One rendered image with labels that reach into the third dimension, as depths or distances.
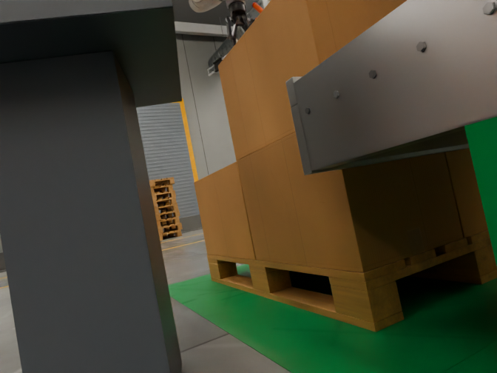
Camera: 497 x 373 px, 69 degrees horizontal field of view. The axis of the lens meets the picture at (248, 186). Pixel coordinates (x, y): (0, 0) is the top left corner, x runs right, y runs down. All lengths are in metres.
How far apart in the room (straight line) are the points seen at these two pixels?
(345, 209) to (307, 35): 0.46
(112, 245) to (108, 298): 0.10
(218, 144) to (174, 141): 1.48
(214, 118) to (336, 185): 10.94
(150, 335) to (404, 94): 0.60
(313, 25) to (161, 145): 9.95
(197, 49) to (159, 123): 2.98
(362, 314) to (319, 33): 0.73
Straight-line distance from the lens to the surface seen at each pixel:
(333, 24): 1.07
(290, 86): 0.81
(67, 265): 0.75
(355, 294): 0.99
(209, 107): 11.87
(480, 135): 0.52
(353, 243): 0.94
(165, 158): 10.77
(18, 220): 0.78
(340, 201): 0.94
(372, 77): 0.62
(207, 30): 12.30
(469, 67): 0.53
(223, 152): 11.62
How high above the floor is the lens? 0.36
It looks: 3 degrees up
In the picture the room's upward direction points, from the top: 11 degrees counter-clockwise
